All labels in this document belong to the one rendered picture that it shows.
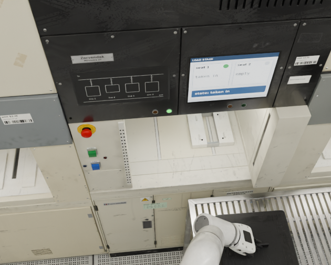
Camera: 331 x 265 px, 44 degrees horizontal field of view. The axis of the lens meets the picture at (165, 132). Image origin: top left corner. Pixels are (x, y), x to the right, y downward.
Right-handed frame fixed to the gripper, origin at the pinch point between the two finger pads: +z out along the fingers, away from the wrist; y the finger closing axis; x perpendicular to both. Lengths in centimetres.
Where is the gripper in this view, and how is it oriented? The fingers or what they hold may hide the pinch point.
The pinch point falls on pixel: (255, 244)
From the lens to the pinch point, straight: 163.6
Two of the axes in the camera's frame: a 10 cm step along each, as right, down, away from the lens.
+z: 7.0, 3.7, 6.1
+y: -0.8, -8.1, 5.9
